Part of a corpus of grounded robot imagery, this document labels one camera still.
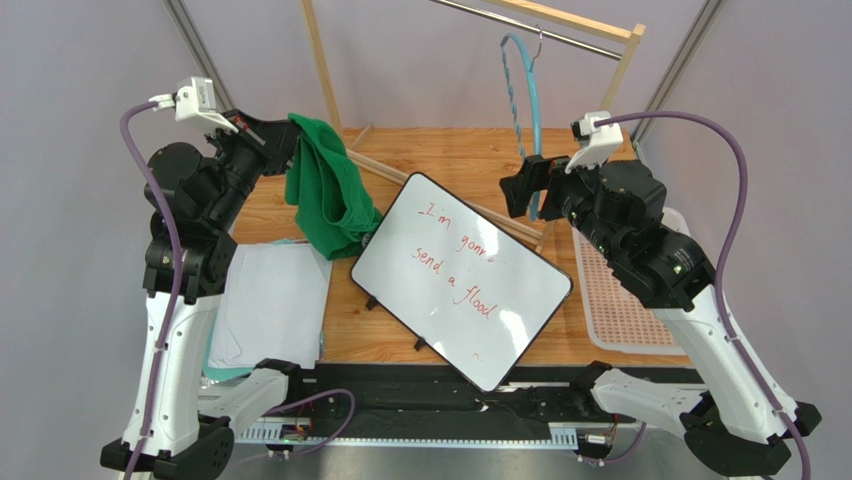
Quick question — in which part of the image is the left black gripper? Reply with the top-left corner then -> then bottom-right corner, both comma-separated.
203,109 -> 304,233

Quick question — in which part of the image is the green t shirt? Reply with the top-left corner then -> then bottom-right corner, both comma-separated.
284,113 -> 383,260

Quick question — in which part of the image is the light blue clothes hanger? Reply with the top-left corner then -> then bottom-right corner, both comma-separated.
499,25 -> 545,222

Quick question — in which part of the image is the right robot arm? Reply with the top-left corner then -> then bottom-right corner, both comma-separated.
499,155 -> 821,477

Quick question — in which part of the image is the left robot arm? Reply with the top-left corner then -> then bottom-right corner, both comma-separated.
100,110 -> 302,479

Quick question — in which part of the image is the whiteboard with red writing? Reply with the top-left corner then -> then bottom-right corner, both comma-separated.
351,173 -> 574,392

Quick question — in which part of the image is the white plastic basket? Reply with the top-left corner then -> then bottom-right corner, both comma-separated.
572,231 -> 684,356

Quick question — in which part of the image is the stack of white papers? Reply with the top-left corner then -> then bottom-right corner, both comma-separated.
203,241 -> 333,382

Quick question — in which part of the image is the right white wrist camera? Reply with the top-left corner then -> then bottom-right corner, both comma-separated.
565,111 -> 624,173

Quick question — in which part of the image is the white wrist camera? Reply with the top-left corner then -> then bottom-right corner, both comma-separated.
565,111 -> 624,173
148,76 -> 238,135

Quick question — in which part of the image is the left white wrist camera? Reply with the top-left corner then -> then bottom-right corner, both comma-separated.
148,76 -> 238,135

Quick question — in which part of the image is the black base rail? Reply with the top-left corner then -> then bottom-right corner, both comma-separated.
283,363 -> 635,441

